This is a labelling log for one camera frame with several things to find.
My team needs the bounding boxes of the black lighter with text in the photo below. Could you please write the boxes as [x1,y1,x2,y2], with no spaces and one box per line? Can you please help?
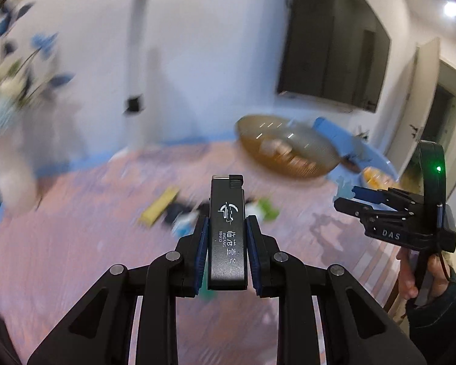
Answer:
[207,175,248,291]

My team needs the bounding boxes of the person right hand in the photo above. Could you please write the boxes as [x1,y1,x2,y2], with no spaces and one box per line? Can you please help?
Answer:
[397,248,451,301]

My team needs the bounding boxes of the plate with orange slices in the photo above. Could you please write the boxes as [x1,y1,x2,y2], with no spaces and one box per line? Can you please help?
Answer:
[361,166,400,190]

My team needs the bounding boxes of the blue shelf back panel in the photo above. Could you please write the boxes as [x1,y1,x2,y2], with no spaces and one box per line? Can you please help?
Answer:
[313,117,399,180]

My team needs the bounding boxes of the white door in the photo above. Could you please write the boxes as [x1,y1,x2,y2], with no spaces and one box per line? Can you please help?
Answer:
[387,37,441,176]

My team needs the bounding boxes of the green jelly toy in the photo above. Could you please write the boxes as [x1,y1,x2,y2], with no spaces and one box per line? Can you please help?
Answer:
[257,198,280,222]

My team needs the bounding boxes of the amber ribbed glass bowl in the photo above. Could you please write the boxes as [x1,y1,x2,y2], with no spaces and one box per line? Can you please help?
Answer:
[235,115,342,179]

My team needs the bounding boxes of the pink patterned table cloth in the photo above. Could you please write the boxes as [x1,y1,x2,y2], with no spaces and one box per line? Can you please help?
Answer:
[0,143,399,360]

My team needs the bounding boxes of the teal jelly toy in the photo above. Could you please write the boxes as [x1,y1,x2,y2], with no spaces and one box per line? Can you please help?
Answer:
[198,286,216,301]

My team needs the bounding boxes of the yellow small box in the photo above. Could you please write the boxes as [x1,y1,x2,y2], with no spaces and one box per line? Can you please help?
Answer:
[138,187,179,227]

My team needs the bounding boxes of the white charger cube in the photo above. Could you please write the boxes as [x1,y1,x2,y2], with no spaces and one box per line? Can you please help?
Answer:
[171,212,199,238]

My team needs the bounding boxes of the white lamp pole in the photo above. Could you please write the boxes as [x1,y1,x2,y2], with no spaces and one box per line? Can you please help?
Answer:
[114,0,159,158]

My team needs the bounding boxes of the white ceramic vase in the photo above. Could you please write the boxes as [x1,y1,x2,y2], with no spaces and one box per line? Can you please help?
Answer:
[0,129,41,216]

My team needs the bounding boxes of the blue white artificial flowers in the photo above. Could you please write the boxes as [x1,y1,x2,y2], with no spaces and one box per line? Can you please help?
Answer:
[0,0,75,136]

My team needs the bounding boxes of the black wall television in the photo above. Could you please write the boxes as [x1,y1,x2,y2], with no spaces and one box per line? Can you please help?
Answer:
[278,0,391,112]

